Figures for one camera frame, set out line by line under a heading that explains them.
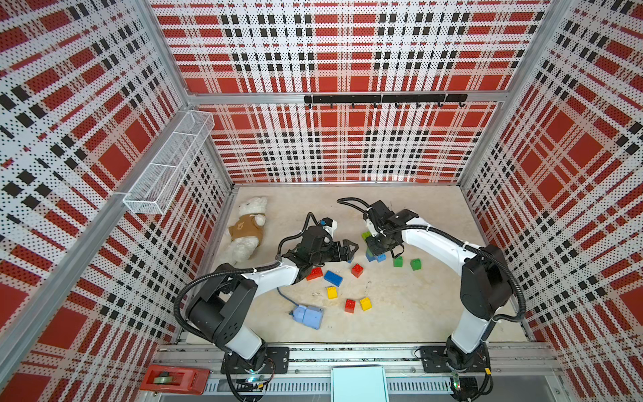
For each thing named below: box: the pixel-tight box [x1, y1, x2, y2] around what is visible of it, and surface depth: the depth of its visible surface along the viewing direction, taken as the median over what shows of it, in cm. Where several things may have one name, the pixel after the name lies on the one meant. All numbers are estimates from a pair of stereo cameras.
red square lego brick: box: [344, 298, 357, 315], surface depth 84 cm
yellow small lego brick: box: [359, 297, 373, 312], surface depth 86 cm
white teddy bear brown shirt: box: [222, 196, 269, 266], surface depth 97 cm
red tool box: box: [138, 365, 211, 396], surface depth 68 cm
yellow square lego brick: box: [327, 286, 338, 300], surface depth 88 cm
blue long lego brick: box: [323, 269, 344, 288], surface depth 92 cm
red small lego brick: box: [350, 262, 365, 279], surface depth 93 cm
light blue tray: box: [330, 365, 390, 402], surface depth 68 cm
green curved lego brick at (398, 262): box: [392, 256, 404, 268], surface depth 95 cm
